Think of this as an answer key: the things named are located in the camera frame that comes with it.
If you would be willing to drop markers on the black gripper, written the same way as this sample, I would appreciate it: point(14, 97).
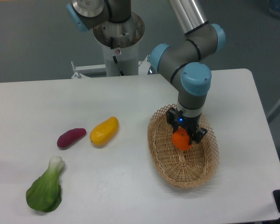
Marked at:
point(177, 118)

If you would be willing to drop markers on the orange fruit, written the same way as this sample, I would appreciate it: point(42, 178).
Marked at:
point(181, 139)

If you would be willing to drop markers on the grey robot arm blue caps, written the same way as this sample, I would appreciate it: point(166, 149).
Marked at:
point(180, 66)

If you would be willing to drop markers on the woven wicker basket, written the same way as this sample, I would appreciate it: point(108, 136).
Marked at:
point(184, 169)

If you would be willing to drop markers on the yellow mango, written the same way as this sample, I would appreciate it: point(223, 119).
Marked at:
point(104, 132)

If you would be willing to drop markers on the purple sweet potato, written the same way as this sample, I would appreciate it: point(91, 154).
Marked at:
point(69, 137)

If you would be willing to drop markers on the blue object top right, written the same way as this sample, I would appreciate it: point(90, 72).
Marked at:
point(274, 8)

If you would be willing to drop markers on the green bok choy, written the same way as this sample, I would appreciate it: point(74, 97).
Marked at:
point(45, 193)

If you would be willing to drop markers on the white metal base bracket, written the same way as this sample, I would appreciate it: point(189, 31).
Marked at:
point(144, 68)

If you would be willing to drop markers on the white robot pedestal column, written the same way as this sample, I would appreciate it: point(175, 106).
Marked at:
point(120, 45)

